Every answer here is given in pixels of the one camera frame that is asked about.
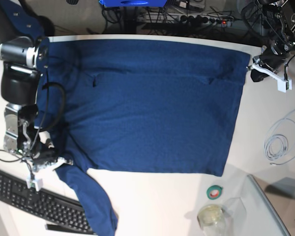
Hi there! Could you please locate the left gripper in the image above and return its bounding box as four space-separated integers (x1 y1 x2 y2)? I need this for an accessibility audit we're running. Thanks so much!
250 46 290 83

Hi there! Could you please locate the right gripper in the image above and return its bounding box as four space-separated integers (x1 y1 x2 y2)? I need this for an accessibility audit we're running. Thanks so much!
33 148 59 169

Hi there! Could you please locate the dark blue t-shirt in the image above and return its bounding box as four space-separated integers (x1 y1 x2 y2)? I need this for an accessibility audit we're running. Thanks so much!
36 39 250 236

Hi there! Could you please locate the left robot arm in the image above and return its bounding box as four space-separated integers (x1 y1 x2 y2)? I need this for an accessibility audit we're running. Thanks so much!
240 0 295 82

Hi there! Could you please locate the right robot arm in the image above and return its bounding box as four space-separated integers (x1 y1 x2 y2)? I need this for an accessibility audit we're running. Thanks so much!
0 0 60 169

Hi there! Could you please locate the black computer keyboard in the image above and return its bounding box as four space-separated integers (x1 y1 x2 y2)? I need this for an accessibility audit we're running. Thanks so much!
0 170 95 235

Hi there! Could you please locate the black power strip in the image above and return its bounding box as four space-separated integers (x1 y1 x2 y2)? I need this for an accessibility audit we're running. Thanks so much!
179 15 235 28

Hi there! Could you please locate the green tape roll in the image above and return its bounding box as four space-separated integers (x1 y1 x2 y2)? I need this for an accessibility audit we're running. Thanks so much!
206 185 223 200

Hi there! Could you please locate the clear glass jar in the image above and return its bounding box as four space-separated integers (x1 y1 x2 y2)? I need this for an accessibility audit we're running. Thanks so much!
197 204 229 236

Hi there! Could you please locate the blue box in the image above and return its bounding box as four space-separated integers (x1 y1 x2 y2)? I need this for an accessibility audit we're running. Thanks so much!
99 0 167 7

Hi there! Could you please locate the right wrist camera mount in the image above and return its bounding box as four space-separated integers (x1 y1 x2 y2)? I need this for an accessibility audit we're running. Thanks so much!
26 157 74 192

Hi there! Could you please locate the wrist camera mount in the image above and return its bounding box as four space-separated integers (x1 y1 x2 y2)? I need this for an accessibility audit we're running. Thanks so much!
247 56 293 93
26 157 74 192

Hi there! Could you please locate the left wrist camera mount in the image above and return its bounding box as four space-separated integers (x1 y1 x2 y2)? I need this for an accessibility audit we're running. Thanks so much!
247 56 293 93

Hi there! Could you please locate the coiled white cable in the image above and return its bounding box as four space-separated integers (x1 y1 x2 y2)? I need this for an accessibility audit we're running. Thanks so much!
264 107 295 166

